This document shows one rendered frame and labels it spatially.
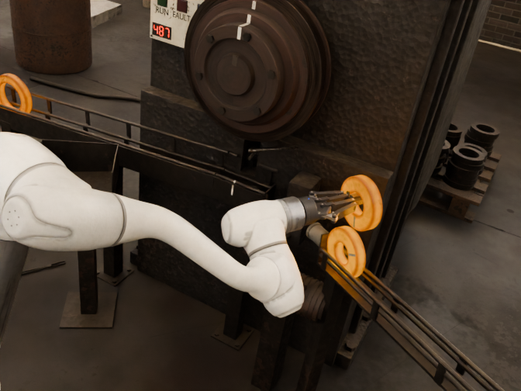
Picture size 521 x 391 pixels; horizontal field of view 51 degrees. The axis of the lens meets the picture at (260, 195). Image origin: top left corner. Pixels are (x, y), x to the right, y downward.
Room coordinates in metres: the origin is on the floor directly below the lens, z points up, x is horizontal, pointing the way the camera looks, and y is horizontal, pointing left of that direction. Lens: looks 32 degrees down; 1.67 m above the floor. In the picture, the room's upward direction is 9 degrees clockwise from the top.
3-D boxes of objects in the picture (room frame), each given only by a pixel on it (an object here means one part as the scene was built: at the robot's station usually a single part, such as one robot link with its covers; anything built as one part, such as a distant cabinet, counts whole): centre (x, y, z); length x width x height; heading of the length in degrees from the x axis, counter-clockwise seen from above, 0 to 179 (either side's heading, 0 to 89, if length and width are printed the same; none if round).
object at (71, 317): (1.58, 0.64, 0.36); 0.26 x 0.20 x 0.72; 102
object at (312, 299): (1.36, -0.17, 0.27); 0.22 x 0.13 x 0.53; 67
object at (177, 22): (1.85, 0.35, 1.15); 0.26 x 0.02 x 0.18; 67
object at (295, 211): (1.18, -0.08, 0.89); 0.09 x 0.06 x 0.09; 32
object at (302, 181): (1.53, -0.14, 0.68); 0.11 x 0.08 x 0.24; 157
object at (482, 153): (3.34, -0.88, 0.22); 1.20 x 0.81 x 0.44; 65
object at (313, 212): (1.22, -0.14, 0.89); 0.09 x 0.08 x 0.07; 122
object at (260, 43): (1.52, 0.12, 1.11); 0.28 x 0.06 x 0.28; 67
